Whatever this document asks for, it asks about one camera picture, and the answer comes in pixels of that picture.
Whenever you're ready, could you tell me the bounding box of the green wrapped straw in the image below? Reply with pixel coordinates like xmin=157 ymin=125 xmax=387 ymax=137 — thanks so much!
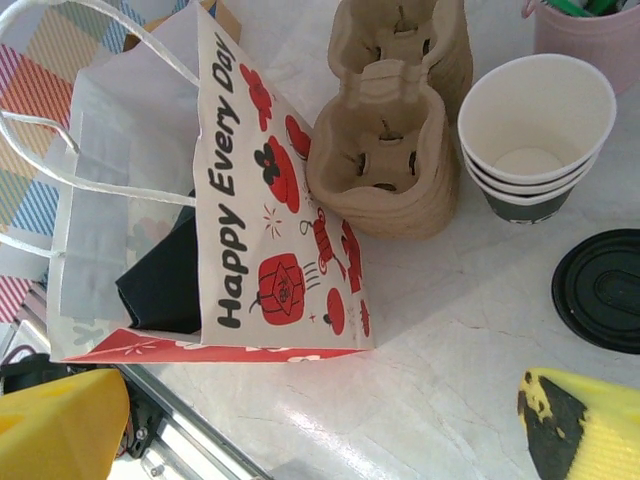
xmin=587 ymin=0 xmax=632 ymax=16
xmin=547 ymin=0 xmax=594 ymax=16

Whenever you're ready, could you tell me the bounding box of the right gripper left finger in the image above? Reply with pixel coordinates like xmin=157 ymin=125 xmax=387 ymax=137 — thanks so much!
xmin=0 ymin=368 xmax=130 ymax=480

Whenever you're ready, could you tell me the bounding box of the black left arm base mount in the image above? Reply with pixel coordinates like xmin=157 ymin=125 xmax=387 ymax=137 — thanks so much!
xmin=0 ymin=349 xmax=169 ymax=464

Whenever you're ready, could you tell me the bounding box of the white paper cup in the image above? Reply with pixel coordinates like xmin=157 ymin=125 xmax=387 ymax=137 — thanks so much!
xmin=462 ymin=147 xmax=604 ymax=194
xmin=472 ymin=169 xmax=589 ymax=225

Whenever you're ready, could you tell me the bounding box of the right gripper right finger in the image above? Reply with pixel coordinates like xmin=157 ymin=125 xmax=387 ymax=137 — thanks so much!
xmin=517 ymin=367 xmax=640 ymax=480

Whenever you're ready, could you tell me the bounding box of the brown box of black napkins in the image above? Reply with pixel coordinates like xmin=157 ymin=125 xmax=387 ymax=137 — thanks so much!
xmin=122 ymin=0 xmax=245 ymax=54

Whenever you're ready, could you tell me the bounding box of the pink straw holder cup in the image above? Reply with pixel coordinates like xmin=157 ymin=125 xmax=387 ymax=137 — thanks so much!
xmin=522 ymin=0 xmax=640 ymax=96

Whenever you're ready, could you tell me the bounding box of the stack of black lids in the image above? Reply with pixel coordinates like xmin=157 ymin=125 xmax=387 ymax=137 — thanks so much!
xmin=551 ymin=228 xmax=640 ymax=356

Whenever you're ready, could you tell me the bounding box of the black paper napkin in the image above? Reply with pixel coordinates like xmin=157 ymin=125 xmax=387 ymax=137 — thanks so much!
xmin=114 ymin=202 xmax=202 ymax=337

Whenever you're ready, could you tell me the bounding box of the stack of paper cups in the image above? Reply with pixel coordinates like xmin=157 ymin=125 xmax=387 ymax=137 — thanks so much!
xmin=457 ymin=53 xmax=617 ymax=176

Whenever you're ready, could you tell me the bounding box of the white red paper bag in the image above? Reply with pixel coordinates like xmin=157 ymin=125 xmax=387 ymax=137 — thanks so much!
xmin=0 ymin=0 xmax=376 ymax=366

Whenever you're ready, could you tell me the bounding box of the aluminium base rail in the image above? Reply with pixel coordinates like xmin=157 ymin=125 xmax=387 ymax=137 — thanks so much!
xmin=0 ymin=287 xmax=284 ymax=480

